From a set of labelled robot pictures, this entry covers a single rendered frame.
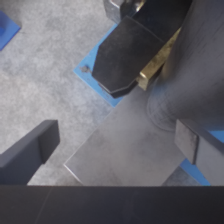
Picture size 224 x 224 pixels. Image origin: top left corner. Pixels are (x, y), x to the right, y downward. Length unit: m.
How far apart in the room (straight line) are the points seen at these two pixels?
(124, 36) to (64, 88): 0.67
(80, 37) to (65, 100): 0.43
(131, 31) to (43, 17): 0.96
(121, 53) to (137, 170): 0.54
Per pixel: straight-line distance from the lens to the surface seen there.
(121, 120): 0.76
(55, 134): 0.16
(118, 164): 0.78
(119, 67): 0.41
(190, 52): 0.20
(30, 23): 1.37
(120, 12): 0.52
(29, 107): 1.14
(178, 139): 0.17
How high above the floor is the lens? 0.91
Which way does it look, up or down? 79 degrees down
